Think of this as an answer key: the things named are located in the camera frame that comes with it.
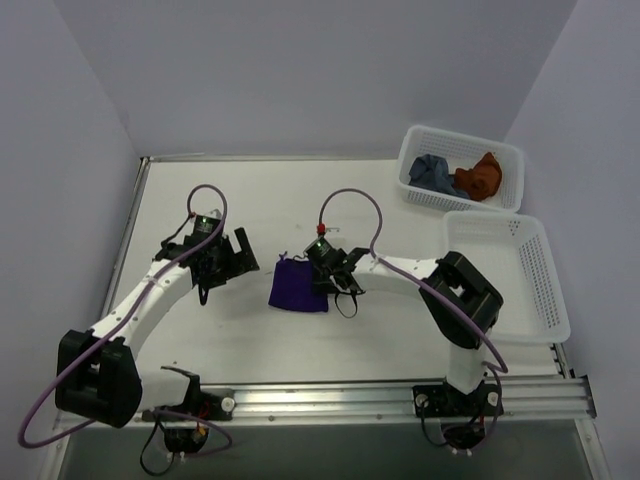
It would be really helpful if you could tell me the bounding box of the aluminium mounting rail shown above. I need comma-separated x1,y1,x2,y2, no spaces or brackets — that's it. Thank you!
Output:
124,370,596,426

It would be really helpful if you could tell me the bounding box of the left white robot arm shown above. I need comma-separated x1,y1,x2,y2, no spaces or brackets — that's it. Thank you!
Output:
54,215,259,428

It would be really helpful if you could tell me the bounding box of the white source basket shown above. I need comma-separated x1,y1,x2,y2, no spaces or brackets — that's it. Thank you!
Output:
396,125,525,213

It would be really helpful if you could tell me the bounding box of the orange brown towel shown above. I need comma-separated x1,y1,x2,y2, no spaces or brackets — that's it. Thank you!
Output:
454,152,503,202

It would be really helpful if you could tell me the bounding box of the blue denim towel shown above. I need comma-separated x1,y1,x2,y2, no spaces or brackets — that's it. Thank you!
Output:
409,154,470,200

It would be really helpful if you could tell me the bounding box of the purple towel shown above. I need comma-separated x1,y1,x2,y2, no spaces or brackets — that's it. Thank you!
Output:
268,251,329,314

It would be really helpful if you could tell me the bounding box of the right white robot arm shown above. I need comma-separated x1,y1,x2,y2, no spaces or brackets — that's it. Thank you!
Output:
304,237,504,395

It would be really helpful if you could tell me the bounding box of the white stacking basket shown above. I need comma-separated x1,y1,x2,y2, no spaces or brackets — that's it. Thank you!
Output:
443,211,571,344

